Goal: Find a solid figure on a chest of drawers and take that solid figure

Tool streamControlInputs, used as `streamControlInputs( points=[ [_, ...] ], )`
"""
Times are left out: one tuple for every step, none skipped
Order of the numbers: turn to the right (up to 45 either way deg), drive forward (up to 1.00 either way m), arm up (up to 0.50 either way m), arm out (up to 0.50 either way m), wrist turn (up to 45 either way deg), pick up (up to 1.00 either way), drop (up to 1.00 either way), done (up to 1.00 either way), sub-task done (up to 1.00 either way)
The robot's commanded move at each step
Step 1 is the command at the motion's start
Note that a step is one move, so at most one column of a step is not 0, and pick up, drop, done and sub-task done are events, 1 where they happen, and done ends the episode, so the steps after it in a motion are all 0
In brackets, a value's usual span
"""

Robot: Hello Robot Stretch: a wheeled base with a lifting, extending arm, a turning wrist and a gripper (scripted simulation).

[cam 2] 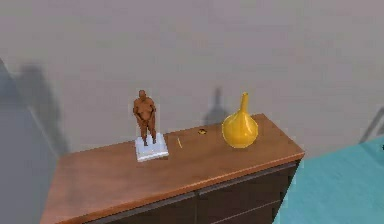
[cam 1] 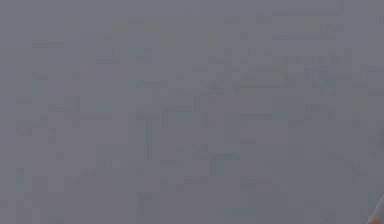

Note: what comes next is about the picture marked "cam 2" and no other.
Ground brown figure on white base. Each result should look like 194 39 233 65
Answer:
132 89 170 163

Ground brown wooden chest of drawers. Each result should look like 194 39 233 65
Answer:
39 113 306 224

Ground yellow long-necked vase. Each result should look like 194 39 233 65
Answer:
221 92 259 149

